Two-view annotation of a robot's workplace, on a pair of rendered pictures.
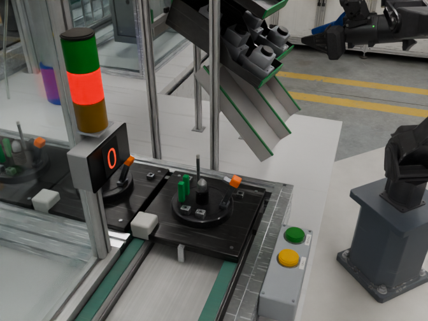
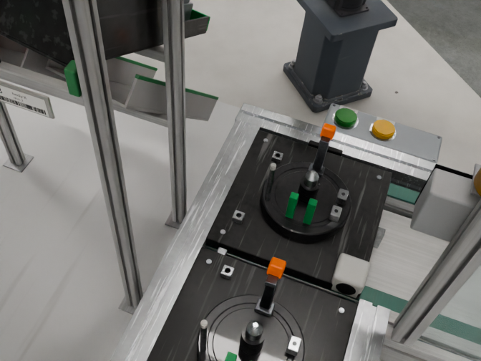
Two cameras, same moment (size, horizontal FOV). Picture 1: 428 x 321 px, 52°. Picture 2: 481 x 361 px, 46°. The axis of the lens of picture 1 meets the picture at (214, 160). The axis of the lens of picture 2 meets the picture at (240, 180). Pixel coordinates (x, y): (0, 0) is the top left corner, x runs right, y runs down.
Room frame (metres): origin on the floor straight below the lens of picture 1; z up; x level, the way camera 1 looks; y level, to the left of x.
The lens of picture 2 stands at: (0.92, 0.54, 1.70)
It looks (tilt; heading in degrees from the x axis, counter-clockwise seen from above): 53 degrees down; 266
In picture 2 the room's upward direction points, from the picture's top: 6 degrees clockwise
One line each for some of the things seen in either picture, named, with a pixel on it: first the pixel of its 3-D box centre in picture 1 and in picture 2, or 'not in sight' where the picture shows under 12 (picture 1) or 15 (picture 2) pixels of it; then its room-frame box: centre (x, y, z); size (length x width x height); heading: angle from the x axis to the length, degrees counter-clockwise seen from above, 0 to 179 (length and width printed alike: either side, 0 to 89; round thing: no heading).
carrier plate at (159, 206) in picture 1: (202, 211); (303, 206); (0.78, 0.03, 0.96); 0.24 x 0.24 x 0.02; 71
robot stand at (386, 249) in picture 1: (390, 236); (336, 46); (0.70, -0.38, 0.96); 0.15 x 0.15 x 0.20; 26
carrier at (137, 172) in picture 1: (101, 171); (253, 337); (0.86, 0.27, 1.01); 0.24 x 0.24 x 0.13; 71
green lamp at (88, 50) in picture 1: (80, 52); not in sight; (0.64, 0.20, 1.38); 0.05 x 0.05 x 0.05
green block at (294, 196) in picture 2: (186, 185); (292, 205); (0.81, 0.06, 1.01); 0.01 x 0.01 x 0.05; 71
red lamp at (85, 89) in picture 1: (85, 83); not in sight; (0.64, 0.20, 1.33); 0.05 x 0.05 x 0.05
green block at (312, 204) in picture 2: (181, 192); (310, 211); (0.78, 0.07, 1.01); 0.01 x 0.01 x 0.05; 71
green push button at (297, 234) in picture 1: (294, 235); (345, 119); (0.69, -0.17, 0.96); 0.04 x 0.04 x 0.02
